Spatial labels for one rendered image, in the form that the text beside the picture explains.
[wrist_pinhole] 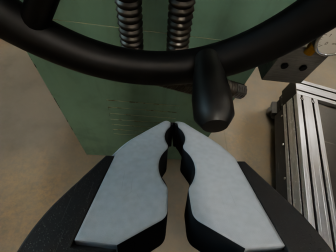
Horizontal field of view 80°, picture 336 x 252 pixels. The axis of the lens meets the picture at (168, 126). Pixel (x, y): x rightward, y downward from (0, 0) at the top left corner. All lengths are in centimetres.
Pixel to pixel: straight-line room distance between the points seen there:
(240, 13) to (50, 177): 80
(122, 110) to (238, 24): 33
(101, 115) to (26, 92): 60
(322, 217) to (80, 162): 83
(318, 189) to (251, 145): 34
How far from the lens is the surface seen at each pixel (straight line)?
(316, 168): 83
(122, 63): 16
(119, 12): 21
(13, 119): 107
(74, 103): 56
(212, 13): 36
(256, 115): 113
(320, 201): 79
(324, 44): 37
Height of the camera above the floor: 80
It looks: 59 degrees down
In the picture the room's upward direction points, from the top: 15 degrees clockwise
